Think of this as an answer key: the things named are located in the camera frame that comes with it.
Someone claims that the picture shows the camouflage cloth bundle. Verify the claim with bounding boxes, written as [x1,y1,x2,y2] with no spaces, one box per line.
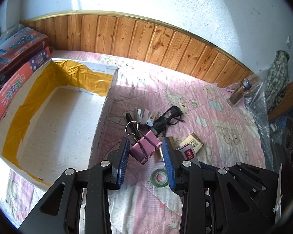
[265,50,289,113]

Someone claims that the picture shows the red toy box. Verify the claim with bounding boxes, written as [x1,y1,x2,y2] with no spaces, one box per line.
[0,47,51,120]

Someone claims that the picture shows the dark toy box stack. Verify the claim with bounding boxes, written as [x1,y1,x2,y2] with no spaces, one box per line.
[0,25,48,88]

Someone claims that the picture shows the glass jar metal lid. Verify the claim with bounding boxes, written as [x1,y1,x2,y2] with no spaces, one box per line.
[227,78,252,107]

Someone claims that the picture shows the red white staples box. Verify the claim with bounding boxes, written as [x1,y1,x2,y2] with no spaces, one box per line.
[177,144,201,168]

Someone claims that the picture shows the small white tube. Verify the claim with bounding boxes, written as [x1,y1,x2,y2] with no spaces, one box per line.
[146,110,158,127]

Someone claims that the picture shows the white cardboard box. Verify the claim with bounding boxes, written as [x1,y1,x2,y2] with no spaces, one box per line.
[0,58,118,190]

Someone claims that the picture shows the black safety glasses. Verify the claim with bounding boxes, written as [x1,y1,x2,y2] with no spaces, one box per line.
[150,106,184,137]

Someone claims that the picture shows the pink cartoon quilt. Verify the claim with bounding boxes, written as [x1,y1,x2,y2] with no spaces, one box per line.
[0,51,273,233]

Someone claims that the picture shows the green tape roll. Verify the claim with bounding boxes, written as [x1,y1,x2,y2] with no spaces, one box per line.
[150,168,169,188]

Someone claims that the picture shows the pink binder clip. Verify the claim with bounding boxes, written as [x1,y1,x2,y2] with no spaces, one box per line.
[130,130,162,165]

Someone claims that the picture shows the cream card box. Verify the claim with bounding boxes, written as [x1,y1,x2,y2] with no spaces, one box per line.
[177,133,203,154]

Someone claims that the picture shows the beige stapler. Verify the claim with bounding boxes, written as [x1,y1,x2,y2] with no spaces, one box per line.
[136,109,150,125]

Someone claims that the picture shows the black marker pen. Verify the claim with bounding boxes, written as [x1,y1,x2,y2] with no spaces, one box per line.
[125,113,142,142]

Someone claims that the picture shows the clear bubble wrap bag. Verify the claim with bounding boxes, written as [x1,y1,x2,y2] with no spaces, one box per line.
[241,74,278,172]

